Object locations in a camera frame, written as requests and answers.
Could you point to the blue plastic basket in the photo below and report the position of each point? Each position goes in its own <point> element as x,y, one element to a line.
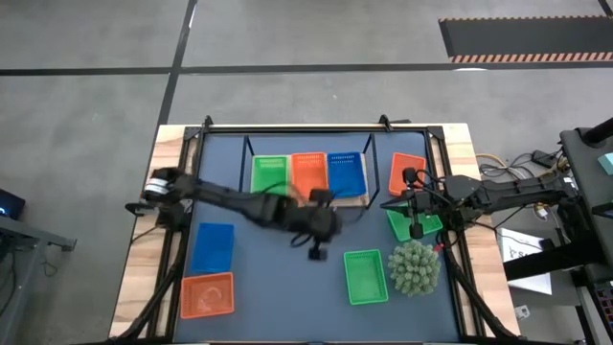
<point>213,247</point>
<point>346,175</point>

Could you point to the black hazard-striped floor mat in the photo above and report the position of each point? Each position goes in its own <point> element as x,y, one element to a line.
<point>527,38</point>

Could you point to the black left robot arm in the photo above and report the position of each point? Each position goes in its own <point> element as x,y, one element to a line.
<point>230,199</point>

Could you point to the teal box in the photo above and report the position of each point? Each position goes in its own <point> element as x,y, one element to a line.
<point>607,164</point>

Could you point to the white printed paper sheet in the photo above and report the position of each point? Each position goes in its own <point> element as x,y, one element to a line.
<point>515,244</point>

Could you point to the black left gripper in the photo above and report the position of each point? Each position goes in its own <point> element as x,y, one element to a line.
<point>318,223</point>

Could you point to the orange-red plastic basket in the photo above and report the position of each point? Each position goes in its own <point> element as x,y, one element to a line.
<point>207,295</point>
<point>309,170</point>
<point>400,165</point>

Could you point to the pale green succulent ball plant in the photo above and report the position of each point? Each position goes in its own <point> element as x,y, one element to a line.
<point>414,268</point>

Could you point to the green plastic basket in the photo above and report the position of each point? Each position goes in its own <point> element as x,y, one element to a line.
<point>398,229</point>
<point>268,170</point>
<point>366,277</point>

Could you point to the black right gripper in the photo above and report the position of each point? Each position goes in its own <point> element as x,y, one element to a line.
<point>428,201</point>

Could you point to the black device with blue light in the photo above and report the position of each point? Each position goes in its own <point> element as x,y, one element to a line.
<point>12,201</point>

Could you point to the backlit keyboard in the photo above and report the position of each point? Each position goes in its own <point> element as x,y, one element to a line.
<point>606,306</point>

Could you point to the black metal rig frame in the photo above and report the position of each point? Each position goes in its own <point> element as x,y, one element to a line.
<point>311,129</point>

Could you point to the black equipment stand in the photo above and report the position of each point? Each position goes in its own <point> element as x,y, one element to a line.
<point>589,191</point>

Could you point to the small red clip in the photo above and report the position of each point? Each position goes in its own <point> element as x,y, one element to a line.
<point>436,247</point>

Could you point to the blue-grey table mat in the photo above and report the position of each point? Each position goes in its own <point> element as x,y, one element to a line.
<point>311,311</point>

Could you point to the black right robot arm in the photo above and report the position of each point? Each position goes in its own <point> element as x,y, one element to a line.
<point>512,194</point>

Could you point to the black power adapter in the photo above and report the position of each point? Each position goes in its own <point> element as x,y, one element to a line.
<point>543,158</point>

